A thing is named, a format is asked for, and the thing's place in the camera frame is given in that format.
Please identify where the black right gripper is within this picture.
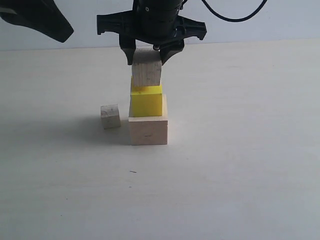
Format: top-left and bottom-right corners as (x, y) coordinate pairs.
(96, 0), (207, 66)

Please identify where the medium natural wooden cube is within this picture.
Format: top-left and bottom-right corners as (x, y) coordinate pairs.
(131, 48), (162, 87)

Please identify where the yellow cube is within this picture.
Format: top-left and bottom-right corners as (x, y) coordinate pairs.
(130, 77), (163, 118)

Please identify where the large pale wooden cube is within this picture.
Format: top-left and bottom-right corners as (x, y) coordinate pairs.
(128, 94), (169, 146)

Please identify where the small natural wooden cube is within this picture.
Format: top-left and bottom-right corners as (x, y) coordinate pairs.
(100, 104), (121, 129)

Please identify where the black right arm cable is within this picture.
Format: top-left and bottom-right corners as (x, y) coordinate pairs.
(201, 0), (267, 22)

